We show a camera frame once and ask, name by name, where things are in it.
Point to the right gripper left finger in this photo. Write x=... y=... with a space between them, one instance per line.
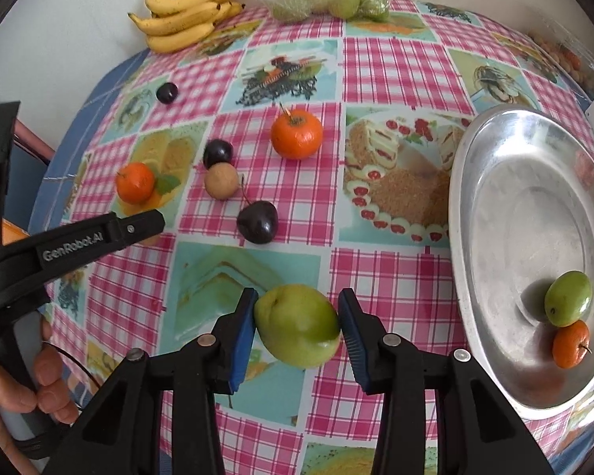
x=215 y=363

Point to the small green fruit in bowl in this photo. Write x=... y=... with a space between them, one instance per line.
x=568 y=298

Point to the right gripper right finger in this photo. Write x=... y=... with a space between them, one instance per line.
x=385 y=364

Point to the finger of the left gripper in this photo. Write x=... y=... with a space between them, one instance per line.
x=27 y=266

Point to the large green fruit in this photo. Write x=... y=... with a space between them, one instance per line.
x=298 y=325

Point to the brown longan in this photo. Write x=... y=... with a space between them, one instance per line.
x=221 y=181

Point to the banana bunch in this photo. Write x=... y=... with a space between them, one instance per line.
x=175 y=25

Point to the large orange with stem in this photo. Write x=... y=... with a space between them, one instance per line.
x=296 y=134

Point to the dark cherry with stem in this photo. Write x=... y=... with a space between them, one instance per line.
x=257 y=221

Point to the silver metal bowl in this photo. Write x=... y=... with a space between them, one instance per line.
x=520 y=215

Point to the checkered picture tablecloth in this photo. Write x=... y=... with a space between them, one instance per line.
x=367 y=211

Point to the clear box of longans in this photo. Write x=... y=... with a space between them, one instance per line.
x=566 y=50

